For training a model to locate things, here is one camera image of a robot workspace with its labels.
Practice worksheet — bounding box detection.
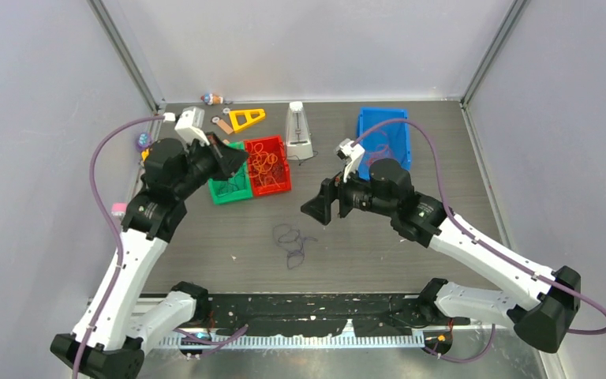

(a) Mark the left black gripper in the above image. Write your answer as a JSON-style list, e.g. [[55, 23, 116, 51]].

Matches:
[[175, 131, 250, 199]]

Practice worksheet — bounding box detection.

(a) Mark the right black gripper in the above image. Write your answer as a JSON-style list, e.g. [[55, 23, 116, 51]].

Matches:
[[302, 159, 396, 224]]

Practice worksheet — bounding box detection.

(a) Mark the green plastic bin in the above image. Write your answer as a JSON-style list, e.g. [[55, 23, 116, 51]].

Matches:
[[208, 162, 253, 205]]

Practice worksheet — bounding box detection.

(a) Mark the purple cable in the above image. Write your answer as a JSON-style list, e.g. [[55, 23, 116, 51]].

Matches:
[[272, 223, 319, 271]]

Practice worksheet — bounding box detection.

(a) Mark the red plastic bin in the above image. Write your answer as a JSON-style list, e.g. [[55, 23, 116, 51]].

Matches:
[[244, 135, 292, 197]]

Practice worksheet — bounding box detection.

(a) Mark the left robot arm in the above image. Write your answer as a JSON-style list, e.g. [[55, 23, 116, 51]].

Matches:
[[50, 133, 249, 378]]

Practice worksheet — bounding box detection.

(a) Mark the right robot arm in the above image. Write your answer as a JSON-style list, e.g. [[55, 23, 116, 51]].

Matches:
[[301, 159, 581, 354]]

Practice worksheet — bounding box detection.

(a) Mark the tan wooden strip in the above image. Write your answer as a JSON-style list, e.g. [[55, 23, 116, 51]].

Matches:
[[211, 116, 234, 135]]

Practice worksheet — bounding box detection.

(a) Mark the yellow triangle toy rear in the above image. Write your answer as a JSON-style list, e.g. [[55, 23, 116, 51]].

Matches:
[[229, 108, 267, 133]]

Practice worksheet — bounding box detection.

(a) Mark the small figurine toy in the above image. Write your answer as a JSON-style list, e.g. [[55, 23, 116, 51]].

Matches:
[[200, 93, 225, 106]]

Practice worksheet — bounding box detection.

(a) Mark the white metronome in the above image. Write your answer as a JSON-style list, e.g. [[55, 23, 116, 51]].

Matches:
[[285, 101, 314, 160]]

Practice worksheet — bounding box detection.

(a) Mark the purple round toy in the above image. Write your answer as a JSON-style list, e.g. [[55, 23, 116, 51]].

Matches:
[[136, 132, 152, 152]]

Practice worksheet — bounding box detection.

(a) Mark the blue plastic bin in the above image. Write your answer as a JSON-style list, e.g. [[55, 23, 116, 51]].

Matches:
[[357, 107, 412, 180]]

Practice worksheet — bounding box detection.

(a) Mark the pink metronome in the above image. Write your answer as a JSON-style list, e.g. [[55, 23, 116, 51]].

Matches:
[[110, 203, 127, 218]]

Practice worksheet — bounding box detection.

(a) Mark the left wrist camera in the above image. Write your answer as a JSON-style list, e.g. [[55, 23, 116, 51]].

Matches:
[[163, 106, 210, 147]]

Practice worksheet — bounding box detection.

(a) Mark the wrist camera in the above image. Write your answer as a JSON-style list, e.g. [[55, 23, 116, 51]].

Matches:
[[335, 138, 365, 182], [163, 106, 210, 147]]

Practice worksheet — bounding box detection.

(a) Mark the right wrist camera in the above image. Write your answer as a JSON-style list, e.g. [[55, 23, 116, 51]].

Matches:
[[335, 138, 365, 182]]

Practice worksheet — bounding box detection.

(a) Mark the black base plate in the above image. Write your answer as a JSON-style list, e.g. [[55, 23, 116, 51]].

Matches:
[[181, 293, 471, 337]]

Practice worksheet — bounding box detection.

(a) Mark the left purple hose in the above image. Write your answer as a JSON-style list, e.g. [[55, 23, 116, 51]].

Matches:
[[70, 115, 249, 379]]

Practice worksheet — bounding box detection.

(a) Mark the purple hose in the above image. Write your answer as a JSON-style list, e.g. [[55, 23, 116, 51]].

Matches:
[[70, 115, 249, 379], [352, 118, 606, 366]]

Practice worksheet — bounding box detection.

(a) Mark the aluminium rail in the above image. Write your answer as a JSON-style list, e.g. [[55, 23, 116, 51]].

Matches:
[[132, 296, 435, 349]]

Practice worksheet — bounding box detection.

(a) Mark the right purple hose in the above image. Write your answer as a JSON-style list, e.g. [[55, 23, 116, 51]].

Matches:
[[352, 118, 606, 366]]

